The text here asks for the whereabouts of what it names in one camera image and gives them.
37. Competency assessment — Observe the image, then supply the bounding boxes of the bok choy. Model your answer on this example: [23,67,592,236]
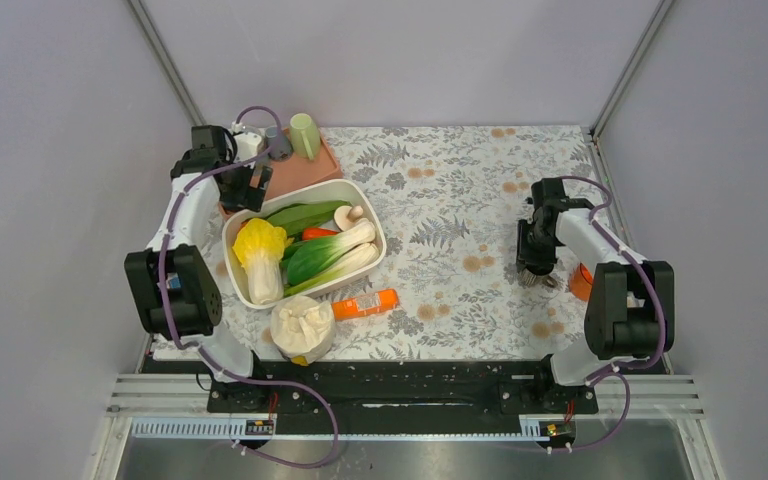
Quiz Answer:
[284,243,379,297]
[286,219,377,286]

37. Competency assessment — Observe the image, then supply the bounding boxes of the light green mug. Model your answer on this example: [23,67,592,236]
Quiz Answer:
[289,113,322,161]

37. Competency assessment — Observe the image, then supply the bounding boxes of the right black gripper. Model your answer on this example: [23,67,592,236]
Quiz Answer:
[515,218,561,275]

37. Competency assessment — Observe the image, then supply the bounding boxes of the yellow napa cabbage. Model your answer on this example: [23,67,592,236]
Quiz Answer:
[232,218,289,305]

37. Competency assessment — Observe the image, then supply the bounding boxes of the blue labelled box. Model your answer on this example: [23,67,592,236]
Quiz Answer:
[166,274,181,290]

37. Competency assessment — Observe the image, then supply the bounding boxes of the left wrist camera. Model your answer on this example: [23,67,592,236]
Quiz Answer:
[230,123,266,162]

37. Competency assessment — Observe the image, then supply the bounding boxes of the pink tray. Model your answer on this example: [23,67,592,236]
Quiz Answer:
[219,128,343,218]

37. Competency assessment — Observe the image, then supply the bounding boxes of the small grey blue cup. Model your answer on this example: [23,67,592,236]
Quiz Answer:
[264,126,293,161]

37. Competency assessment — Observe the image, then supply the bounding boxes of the green leaf vegetable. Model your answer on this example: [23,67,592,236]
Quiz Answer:
[266,200,350,237]

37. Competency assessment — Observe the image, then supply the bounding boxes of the red pepper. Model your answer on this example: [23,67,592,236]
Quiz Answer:
[302,227,338,241]

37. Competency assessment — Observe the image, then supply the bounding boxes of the orange mug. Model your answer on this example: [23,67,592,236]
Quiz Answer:
[568,263,593,302]

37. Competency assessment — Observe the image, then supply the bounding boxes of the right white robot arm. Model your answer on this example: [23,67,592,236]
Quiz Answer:
[516,177,675,412]

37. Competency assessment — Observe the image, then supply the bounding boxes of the upper bok choy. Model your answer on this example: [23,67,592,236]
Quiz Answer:
[286,219,377,286]

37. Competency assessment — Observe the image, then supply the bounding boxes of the white mushroom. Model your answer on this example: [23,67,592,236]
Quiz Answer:
[333,205,364,231]

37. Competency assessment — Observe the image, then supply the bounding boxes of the floral table mat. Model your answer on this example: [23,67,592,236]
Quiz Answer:
[152,125,657,363]

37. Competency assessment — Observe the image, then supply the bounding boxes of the cream cloth bag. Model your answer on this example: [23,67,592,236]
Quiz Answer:
[270,295,337,366]

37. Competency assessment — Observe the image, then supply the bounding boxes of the orange tube package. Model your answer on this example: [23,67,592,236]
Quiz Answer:
[331,289,400,321]

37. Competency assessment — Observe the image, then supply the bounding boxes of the lower bok choy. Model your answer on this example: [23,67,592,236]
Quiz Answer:
[284,243,379,297]

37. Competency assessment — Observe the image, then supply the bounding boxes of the dark brown mug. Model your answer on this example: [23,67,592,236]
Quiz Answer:
[519,269,558,289]

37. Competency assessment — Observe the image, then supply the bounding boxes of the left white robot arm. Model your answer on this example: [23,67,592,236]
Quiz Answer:
[124,125,272,411]

